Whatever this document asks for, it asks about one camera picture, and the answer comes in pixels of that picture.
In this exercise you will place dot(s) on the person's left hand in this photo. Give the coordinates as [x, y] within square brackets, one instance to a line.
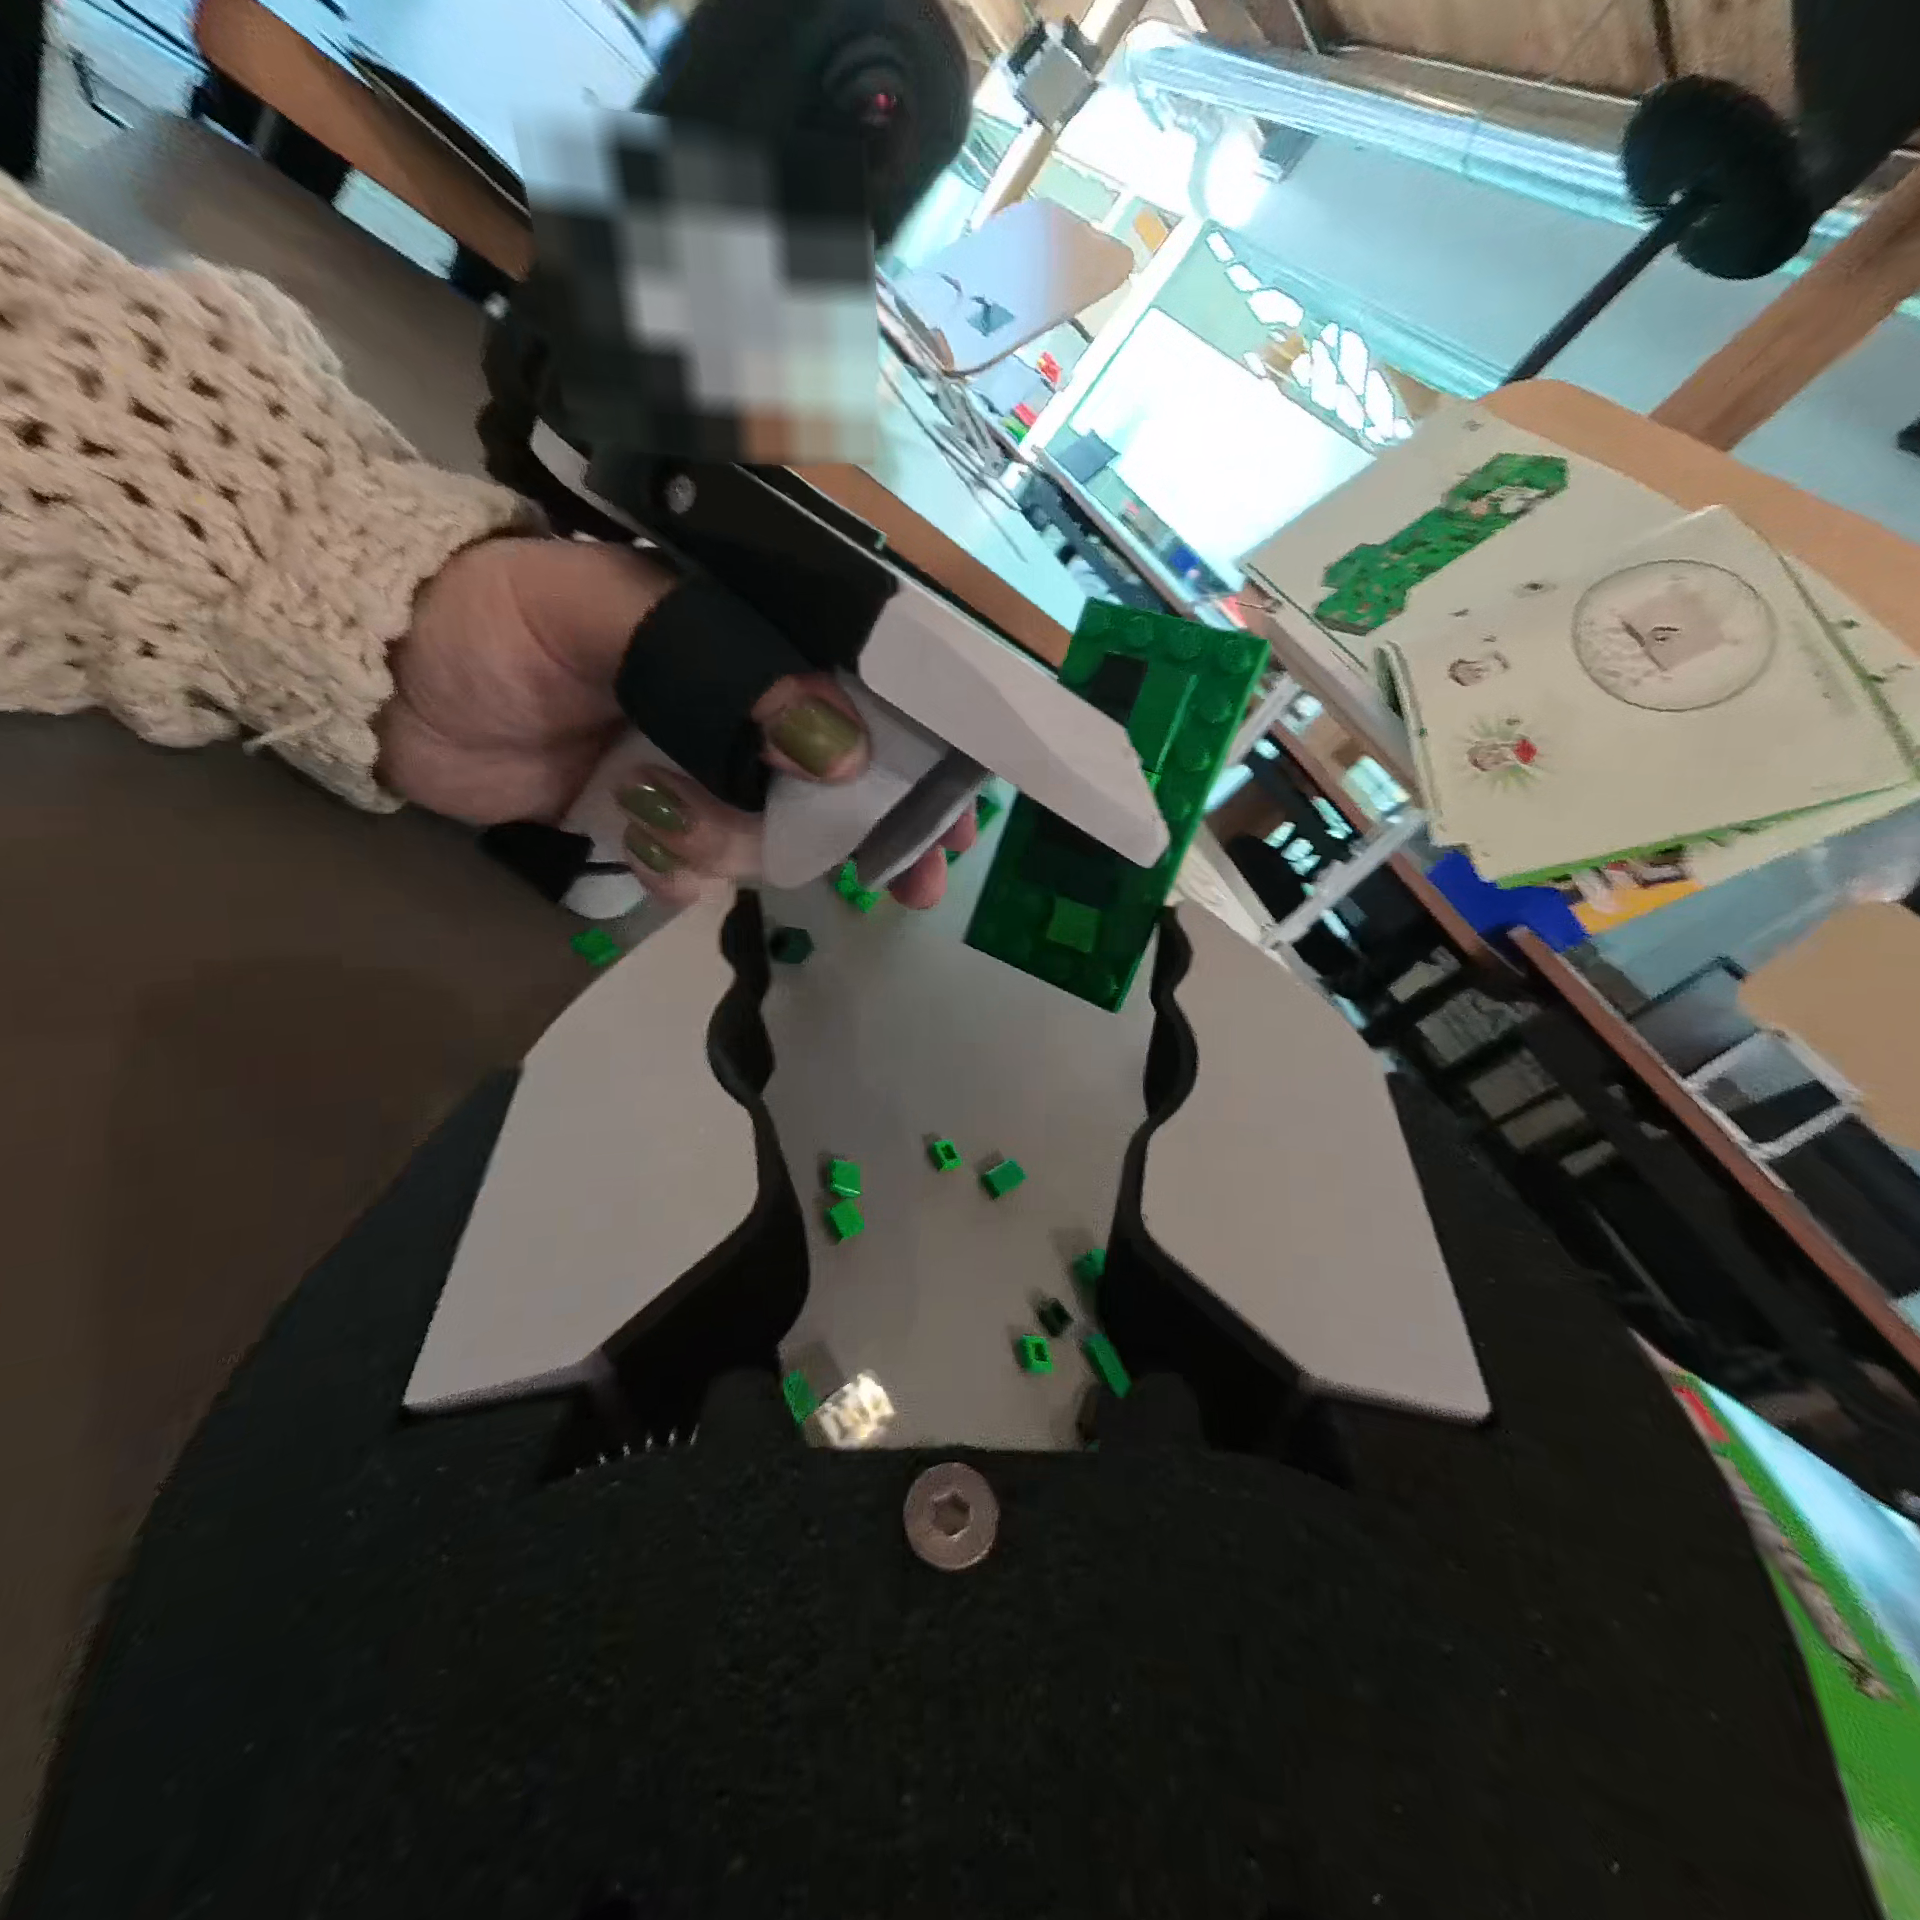
[512, 675]

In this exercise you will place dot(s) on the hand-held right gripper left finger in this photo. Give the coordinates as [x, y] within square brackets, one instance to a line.
[631, 1199]

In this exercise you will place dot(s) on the lego instruction booklet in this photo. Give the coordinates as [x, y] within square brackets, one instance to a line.
[1651, 749]

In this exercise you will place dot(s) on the green lego box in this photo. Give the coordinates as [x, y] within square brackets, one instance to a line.
[1844, 1725]

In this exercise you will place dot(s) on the small green lego pieces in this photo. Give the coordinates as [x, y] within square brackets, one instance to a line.
[842, 1179]

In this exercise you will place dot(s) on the green tiled lego plate assembly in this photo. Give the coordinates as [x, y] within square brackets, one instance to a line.
[1051, 900]

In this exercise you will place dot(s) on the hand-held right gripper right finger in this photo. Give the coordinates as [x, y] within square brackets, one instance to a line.
[1306, 1199]

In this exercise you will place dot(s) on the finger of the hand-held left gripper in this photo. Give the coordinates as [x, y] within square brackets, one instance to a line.
[1006, 721]

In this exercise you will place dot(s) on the tan rounded board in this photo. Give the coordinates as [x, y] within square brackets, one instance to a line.
[1844, 1018]
[1800, 510]

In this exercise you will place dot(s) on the white printed lego tile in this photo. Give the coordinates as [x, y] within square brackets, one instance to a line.
[854, 1407]

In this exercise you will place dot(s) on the person's left forearm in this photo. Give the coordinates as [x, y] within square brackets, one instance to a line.
[180, 493]

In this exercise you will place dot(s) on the black fuzzy microphone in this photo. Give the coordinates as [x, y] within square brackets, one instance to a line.
[1717, 171]

